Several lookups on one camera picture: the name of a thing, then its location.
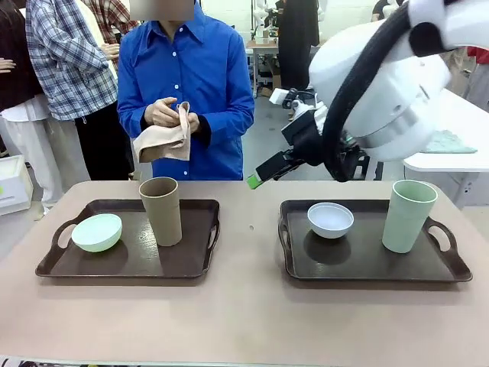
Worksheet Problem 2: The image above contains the person torso in blue shirt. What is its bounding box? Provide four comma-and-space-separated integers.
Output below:
116, 3, 256, 181

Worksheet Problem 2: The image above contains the bystander in dark brown top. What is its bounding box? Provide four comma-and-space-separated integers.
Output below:
0, 0, 92, 215

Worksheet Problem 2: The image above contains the tall brown cup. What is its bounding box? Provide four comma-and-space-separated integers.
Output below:
138, 177, 183, 247

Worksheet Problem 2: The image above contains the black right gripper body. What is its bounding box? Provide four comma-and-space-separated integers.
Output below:
281, 110, 325, 166

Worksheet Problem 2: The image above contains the mint green bowl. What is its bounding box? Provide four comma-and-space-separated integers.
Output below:
71, 213, 123, 253

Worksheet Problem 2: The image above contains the beige cloth mat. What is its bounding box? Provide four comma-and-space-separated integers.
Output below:
132, 102, 192, 164

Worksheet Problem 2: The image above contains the white side table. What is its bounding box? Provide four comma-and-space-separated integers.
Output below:
403, 87, 489, 209

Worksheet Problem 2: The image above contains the teal cloth mat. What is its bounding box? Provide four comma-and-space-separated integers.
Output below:
423, 129, 478, 154

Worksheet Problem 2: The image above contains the person's right hand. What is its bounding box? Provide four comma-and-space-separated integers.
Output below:
144, 97, 180, 127

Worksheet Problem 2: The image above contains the tall light green cup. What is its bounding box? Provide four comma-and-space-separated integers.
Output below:
381, 180, 439, 254

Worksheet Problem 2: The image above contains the pale blue bowl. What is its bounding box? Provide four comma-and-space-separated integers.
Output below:
307, 202, 355, 240

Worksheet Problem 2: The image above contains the person's left hand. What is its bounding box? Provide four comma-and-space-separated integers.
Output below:
179, 110, 202, 135

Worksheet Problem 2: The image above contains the bystander in blue plaid shirt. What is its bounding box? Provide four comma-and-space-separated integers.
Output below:
24, 0, 134, 181

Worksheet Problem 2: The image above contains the person's left forearm blue sleeve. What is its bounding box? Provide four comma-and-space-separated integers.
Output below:
196, 99, 255, 149

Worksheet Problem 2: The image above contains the bystander in red plaid shirt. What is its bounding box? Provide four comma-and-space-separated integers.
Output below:
76, 0, 141, 68

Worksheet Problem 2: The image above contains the dark brown serving tray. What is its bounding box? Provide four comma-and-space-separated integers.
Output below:
34, 198, 222, 280
277, 198, 474, 284

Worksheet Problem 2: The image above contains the person's right forearm blue sleeve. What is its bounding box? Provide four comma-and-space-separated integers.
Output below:
117, 99, 154, 139

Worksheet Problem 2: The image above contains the bystander in black clothes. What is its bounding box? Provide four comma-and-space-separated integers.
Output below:
277, 0, 320, 91

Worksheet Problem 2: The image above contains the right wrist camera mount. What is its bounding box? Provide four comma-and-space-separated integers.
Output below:
268, 87, 318, 119

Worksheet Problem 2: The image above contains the white foam box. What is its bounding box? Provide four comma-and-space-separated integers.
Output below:
0, 154, 32, 217

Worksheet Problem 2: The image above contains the black cable sleeve right arm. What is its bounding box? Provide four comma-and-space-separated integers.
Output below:
320, 3, 417, 183

